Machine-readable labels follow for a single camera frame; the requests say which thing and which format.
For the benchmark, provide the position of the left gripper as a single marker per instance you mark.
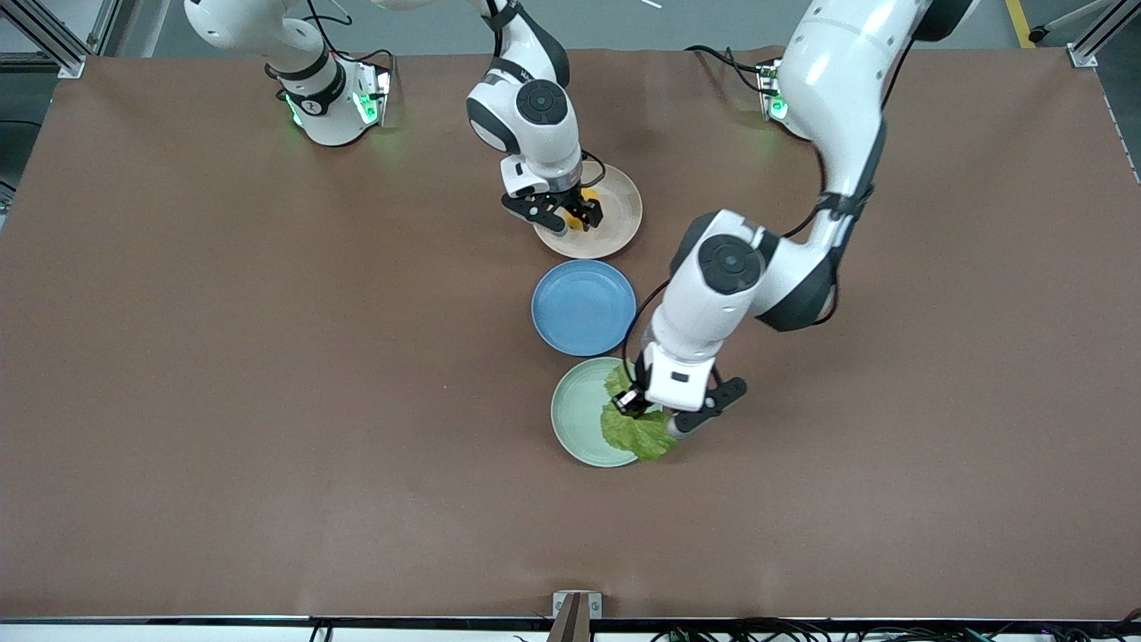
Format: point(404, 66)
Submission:
point(631, 400)

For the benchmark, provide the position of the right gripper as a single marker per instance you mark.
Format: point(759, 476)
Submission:
point(581, 204)

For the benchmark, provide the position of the green lettuce leaf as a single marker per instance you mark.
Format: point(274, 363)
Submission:
point(637, 437)

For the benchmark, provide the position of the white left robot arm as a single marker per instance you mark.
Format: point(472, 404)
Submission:
point(838, 80)

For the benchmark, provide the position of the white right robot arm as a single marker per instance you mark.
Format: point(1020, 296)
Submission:
point(535, 134)

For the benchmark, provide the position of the beige round plate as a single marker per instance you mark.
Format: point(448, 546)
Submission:
point(617, 218)

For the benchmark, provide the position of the pale green round plate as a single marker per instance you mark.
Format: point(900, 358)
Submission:
point(579, 415)

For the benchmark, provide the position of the blue round plate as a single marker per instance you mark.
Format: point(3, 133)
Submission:
point(584, 308)

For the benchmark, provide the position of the brown table cover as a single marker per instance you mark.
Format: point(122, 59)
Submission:
point(267, 446)

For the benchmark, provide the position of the grey stand leg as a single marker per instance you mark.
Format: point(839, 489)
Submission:
point(1070, 20)

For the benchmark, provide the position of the metal table edge bracket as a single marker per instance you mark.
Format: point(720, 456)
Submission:
point(562, 602)

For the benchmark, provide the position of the brown camera post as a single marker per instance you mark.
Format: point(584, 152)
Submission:
point(570, 624)

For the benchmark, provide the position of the aluminium frame post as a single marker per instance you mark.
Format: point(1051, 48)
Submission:
point(1101, 36)
point(53, 49)

